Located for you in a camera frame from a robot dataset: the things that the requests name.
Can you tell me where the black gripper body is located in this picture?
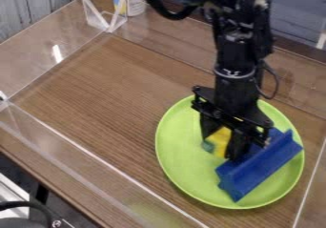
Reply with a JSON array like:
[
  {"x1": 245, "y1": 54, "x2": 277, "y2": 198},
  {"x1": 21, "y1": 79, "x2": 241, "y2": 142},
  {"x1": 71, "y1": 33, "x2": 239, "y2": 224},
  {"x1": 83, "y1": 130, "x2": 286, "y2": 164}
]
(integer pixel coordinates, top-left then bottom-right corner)
[{"x1": 190, "y1": 66, "x2": 275, "y2": 144}]

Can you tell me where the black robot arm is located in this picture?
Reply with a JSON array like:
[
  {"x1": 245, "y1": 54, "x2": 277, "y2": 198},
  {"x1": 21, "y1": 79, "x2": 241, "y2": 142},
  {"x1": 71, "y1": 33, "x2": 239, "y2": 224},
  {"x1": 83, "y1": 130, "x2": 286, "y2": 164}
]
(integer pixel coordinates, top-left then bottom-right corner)
[{"x1": 179, "y1": 0, "x2": 274, "y2": 160}]

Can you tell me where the black cable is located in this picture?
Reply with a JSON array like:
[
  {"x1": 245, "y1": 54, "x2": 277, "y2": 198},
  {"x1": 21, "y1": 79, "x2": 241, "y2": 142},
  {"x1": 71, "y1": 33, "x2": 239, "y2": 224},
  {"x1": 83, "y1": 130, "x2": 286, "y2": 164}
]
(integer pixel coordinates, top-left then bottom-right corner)
[{"x1": 134, "y1": 0, "x2": 202, "y2": 21}]

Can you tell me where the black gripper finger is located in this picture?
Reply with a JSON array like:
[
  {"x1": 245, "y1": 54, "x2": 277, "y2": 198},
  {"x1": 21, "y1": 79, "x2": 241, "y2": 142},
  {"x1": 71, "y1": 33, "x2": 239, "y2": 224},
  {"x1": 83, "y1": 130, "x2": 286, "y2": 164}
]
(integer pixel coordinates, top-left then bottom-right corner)
[
  {"x1": 227, "y1": 128, "x2": 253, "y2": 160},
  {"x1": 200, "y1": 114, "x2": 222, "y2": 139}
]

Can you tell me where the green round plate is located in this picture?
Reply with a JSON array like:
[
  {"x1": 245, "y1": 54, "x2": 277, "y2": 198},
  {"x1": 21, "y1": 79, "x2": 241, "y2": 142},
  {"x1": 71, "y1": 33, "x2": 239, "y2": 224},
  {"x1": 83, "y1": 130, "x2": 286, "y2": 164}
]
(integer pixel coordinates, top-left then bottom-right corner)
[{"x1": 155, "y1": 96, "x2": 306, "y2": 210}]

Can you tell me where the blue plastic block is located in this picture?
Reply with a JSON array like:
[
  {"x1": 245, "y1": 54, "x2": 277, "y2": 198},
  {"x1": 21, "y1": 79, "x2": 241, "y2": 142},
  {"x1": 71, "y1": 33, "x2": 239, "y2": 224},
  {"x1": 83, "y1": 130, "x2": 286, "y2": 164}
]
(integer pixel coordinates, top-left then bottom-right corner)
[{"x1": 215, "y1": 128, "x2": 303, "y2": 202}]

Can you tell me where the yellow toy banana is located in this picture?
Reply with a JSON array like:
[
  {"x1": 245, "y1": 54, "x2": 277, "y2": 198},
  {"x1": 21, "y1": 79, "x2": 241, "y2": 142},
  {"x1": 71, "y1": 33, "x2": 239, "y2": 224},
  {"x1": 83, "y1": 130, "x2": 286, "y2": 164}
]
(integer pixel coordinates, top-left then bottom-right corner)
[{"x1": 202, "y1": 127, "x2": 231, "y2": 157}]

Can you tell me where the clear acrylic enclosure wall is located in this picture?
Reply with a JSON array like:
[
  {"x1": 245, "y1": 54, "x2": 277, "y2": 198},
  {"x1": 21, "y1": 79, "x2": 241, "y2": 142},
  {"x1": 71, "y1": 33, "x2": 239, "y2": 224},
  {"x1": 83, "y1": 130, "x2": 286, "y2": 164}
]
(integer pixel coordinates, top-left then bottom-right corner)
[{"x1": 0, "y1": 0, "x2": 326, "y2": 228}]

